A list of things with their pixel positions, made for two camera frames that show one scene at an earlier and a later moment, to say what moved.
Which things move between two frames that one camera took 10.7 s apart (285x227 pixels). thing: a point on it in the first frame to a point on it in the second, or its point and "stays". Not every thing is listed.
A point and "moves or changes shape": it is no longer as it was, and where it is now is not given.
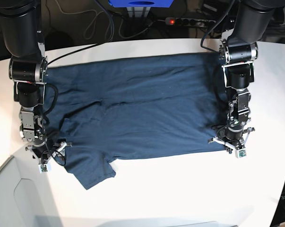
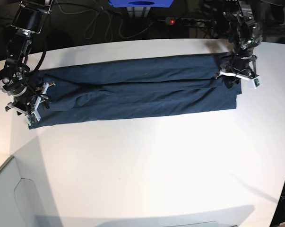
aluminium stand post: x=138 y=12 stays
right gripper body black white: x=234 y=138 to x=242 y=67
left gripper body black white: x=45 y=151 to x=25 y=93
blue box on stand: x=140 y=3 stays
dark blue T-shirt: x=161 y=106 moves or changes shape
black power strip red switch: x=188 y=21 stays
